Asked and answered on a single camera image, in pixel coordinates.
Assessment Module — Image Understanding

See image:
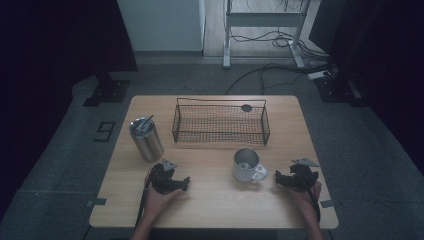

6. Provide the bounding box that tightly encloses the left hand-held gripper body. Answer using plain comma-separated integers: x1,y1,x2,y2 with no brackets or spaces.
147,158,178,196

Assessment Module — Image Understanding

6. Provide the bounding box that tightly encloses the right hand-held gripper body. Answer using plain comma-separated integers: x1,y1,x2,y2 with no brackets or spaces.
283,157,321,193

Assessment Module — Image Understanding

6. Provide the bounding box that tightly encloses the stainless steel tumbler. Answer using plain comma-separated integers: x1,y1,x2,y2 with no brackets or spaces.
128,115,165,164

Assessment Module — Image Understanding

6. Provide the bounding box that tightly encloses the black wire mesh basket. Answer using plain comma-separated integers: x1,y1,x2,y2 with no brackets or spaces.
171,97,271,147

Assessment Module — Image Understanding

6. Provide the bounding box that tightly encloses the person's right hand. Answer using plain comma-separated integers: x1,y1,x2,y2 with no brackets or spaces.
287,180,323,216

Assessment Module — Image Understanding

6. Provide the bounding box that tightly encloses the person's left hand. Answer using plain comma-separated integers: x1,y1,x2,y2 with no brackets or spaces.
143,168,185,218

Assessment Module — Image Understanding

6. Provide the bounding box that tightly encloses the black straw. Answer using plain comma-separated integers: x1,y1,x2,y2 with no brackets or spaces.
134,114,155,134

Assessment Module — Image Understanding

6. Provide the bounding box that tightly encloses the black stand base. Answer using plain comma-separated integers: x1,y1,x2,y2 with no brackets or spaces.
314,65,368,108
82,71,132,108

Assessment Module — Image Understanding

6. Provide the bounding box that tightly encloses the white power strip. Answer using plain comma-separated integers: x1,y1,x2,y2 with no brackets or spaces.
306,69,332,81

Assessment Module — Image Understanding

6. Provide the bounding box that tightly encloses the black curtain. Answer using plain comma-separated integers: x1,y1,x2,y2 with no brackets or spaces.
308,0,424,168
0,0,139,218

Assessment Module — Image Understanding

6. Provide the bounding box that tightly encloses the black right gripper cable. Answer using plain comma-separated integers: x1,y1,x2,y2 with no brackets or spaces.
299,171,322,224

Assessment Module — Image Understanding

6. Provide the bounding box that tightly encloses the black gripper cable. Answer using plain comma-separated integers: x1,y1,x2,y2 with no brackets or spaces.
299,171,322,224
134,166,154,230

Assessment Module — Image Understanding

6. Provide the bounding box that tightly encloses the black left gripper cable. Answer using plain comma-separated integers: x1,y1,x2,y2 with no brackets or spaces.
134,166,154,230

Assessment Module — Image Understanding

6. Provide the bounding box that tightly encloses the long black floor cable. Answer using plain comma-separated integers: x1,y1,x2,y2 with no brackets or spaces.
224,62,336,96

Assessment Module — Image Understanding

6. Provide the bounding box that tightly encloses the tangle of black cables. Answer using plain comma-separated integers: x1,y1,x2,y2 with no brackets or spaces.
229,28,332,62

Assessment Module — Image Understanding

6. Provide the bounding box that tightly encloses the white metal desk frame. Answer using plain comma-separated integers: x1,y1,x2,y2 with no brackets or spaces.
222,0,313,70

